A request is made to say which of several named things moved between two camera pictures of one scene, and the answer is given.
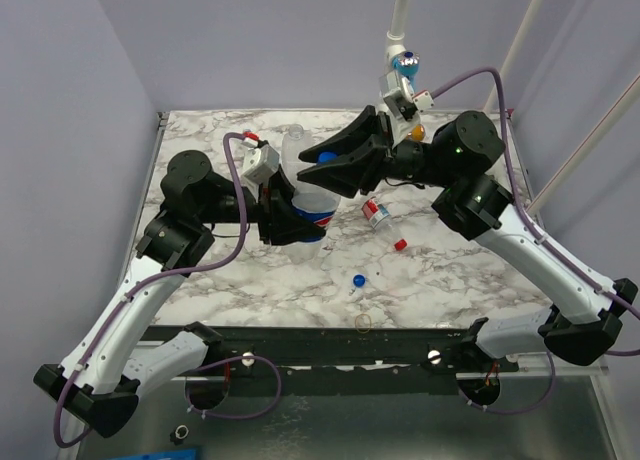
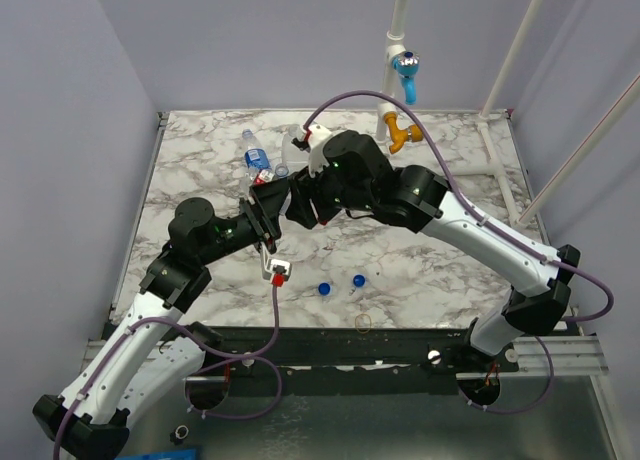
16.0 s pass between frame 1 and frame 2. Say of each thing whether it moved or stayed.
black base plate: stayed
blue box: stayed
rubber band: stayed
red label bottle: moved
